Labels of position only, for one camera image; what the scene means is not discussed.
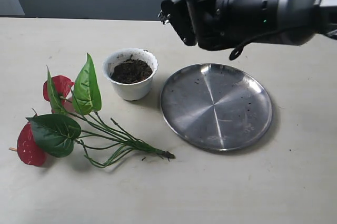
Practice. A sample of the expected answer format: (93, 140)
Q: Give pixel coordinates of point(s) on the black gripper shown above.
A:
(176, 13)

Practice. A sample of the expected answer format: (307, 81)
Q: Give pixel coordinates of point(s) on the white plastic flower pot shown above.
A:
(131, 72)

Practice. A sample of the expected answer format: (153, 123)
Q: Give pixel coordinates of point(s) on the round stainless steel plate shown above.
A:
(216, 107)

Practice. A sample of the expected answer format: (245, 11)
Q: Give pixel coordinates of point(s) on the artificial red anthurium plant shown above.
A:
(75, 115)

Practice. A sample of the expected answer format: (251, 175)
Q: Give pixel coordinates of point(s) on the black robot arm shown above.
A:
(216, 25)

